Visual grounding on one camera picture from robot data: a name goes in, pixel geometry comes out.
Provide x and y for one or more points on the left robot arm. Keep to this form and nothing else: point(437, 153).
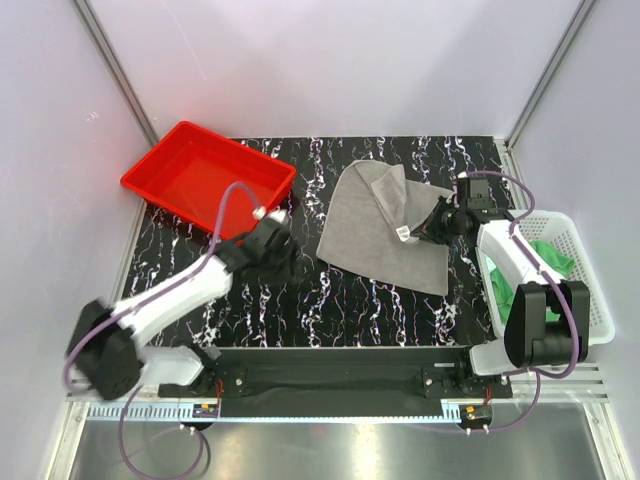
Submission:
point(109, 345)

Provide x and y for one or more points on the white perforated basket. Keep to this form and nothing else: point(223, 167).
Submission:
point(575, 260)

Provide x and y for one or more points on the green towel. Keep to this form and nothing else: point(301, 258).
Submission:
point(504, 294)

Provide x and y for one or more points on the red plastic tray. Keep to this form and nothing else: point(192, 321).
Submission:
point(188, 171)

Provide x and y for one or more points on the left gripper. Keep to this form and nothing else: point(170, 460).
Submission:
point(292, 266)

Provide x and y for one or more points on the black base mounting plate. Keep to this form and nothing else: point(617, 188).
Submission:
point(309, 383)

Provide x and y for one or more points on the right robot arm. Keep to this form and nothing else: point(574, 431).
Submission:
point(547, 332)

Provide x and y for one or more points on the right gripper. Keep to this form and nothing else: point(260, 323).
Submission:
point(429, 231)

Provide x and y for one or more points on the connector board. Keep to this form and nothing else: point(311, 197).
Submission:
point(481, 413)
point(208, 410)

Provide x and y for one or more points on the right connector board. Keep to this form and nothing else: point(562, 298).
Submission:
point(481, 413)

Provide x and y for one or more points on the grey towel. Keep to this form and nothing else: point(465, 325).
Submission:
point(369, 228)

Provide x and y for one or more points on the left connector board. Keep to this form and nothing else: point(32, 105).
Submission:
point(208, 410)

